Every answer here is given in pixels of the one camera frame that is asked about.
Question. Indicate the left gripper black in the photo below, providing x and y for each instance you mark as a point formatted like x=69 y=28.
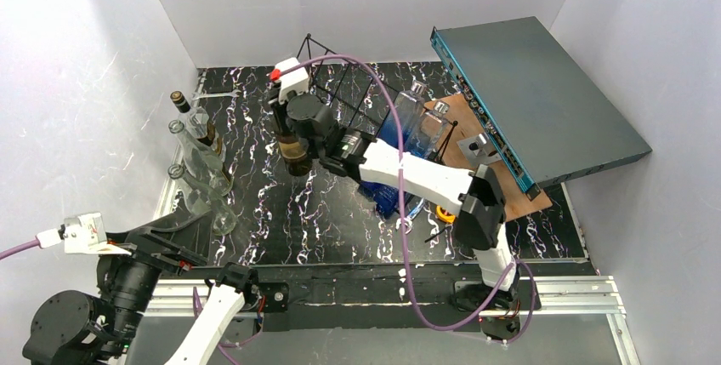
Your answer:
x=156 y=252

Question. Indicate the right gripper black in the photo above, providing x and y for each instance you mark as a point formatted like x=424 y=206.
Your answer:
x=282 y=120

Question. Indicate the green wine bottle tan label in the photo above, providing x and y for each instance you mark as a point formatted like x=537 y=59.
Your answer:
x=295 y=158

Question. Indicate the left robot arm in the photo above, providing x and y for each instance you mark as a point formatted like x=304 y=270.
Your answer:
x=72 y=327

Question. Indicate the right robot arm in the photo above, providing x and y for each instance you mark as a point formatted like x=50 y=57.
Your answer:
x=308 y=133

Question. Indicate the short clear glass bottle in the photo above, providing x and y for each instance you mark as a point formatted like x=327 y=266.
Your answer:
x=200 y=198

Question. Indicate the tall clear glass bottle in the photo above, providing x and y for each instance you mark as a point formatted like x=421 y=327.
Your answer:
x=200 y=160

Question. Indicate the dark-capped clear bottle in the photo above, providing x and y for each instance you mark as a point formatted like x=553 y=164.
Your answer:
x=197 y=121

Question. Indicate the small wrench at back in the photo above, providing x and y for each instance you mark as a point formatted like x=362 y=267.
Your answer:
x=232 y=94

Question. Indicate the silver combination wrench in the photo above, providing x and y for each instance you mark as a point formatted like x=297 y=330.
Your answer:
x=411 y=214

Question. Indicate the brown wooden board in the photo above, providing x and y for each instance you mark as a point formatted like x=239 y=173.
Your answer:
x=517 y=204

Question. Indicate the yellow tape measure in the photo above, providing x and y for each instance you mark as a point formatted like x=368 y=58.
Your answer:
x=444 y=216

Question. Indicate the small black pen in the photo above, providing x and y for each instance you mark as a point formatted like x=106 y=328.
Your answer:
x=438 y=234

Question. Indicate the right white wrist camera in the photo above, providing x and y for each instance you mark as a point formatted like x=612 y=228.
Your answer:
x=292 y=79

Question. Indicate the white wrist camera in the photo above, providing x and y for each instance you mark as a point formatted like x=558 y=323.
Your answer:
x=80 y=234
x=292 y=79

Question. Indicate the black wire wine rack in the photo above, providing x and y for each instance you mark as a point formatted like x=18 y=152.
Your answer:
x=357 y=101

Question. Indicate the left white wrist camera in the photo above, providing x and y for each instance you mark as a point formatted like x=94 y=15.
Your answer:
x=80 y=234

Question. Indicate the metal bracket with knob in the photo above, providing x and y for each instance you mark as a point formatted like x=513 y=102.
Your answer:
x=478 y=150

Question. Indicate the blue-faced network switch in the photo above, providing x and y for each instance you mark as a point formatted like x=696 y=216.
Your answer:
x=545 y=117

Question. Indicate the aluminium frame rail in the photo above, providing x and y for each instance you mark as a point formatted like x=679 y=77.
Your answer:
x=361 y=314

